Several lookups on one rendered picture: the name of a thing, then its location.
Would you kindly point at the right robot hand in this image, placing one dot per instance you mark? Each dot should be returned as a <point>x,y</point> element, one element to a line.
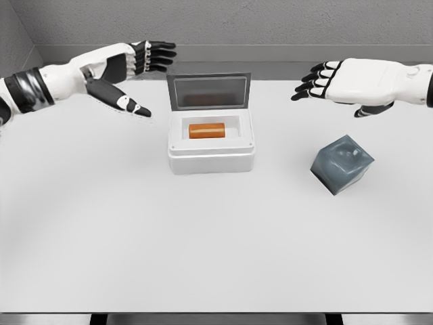
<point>362,81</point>

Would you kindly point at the orange bread loaf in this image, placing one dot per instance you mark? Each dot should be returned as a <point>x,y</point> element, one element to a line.
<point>206,130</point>

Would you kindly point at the grey cube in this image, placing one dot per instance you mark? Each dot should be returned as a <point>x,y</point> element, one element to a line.
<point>341,164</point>

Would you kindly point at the white box with hinged lid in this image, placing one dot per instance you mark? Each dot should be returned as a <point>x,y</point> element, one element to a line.
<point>210,132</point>

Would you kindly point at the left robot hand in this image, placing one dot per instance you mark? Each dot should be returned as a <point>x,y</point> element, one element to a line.
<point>101,64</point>

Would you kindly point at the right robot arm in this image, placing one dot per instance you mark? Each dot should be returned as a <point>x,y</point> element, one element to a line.
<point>416,85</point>

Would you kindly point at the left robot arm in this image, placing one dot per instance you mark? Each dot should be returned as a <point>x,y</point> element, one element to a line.
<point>40,84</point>

